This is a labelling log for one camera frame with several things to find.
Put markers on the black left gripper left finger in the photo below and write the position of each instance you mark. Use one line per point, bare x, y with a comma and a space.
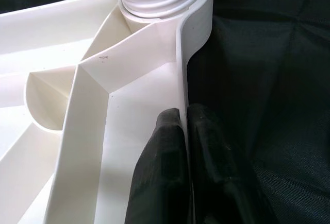
162, 172

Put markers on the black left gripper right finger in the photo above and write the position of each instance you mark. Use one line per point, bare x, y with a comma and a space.
216, 172

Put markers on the white plastic table top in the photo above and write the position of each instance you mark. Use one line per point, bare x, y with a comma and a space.
90, 118

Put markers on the black tablecloth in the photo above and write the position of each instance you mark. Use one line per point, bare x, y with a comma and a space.
270, 67

